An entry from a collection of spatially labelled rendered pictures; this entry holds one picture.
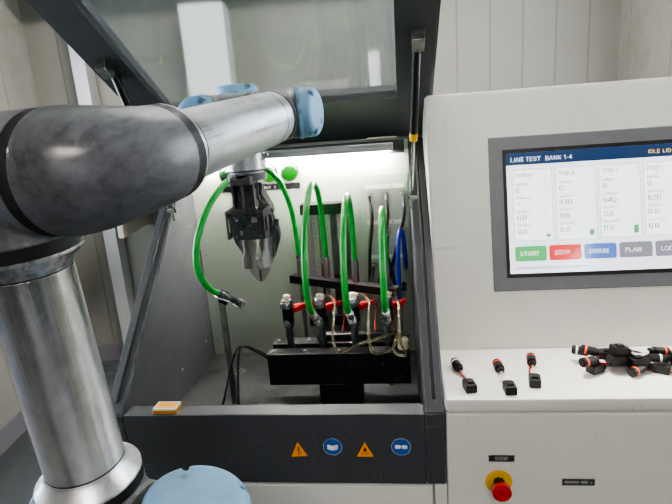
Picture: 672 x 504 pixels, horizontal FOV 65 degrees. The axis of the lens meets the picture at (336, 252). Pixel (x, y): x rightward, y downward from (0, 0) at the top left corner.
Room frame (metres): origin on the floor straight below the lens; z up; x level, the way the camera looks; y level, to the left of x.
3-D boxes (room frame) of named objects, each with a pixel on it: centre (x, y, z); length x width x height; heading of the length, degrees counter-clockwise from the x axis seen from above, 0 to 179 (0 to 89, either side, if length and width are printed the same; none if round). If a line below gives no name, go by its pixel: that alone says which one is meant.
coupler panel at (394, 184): (1.43, -0.14, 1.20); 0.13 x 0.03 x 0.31; 83
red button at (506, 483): (0.86, -0.28, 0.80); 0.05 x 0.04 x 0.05; 83
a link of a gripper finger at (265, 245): (0.96, 0.14, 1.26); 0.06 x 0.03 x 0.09; 173
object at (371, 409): (0.96, 0.16, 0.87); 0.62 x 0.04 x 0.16; 83
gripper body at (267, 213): (0.96, 0.15, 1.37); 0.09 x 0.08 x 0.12; 173
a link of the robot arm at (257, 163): (0.97, 0.15, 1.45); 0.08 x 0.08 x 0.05
